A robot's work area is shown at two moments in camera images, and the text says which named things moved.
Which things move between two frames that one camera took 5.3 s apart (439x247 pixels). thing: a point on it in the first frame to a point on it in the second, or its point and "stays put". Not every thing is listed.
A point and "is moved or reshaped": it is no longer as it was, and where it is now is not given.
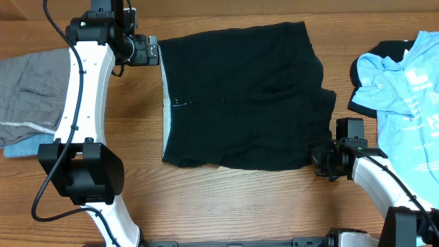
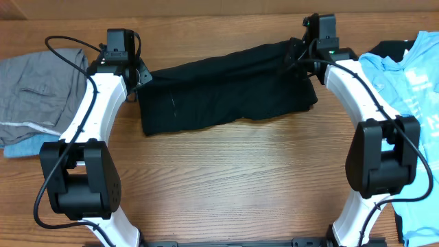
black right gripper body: (325, 157) to (303, 60)
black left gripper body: (140, 57) to (143, 75)
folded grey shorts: (34, 90) stays put
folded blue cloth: (28, 146) stays put
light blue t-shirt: (406, 96) stays put
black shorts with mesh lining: (247, 98) is moved or reshaped
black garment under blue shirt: (395, 49) stays put
